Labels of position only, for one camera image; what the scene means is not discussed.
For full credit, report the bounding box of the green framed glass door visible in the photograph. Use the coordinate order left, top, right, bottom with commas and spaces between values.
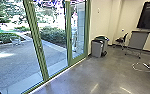
64, 0, 93, 66

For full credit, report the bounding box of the grey indoor trash bin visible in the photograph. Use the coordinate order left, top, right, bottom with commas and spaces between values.
90, 39, 104, 59

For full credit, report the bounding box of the small black office chair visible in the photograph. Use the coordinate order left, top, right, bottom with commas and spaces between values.
114, 32, 130, 51

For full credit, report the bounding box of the outdoor metal chair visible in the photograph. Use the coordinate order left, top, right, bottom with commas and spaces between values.
9, 36, 22, 47

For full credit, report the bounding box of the green framed glass wall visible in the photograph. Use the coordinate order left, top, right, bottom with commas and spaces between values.
0, 0, 70, 94

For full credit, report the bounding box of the white wall switch plate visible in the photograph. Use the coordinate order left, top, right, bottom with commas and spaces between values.
96, 8, 101, 14

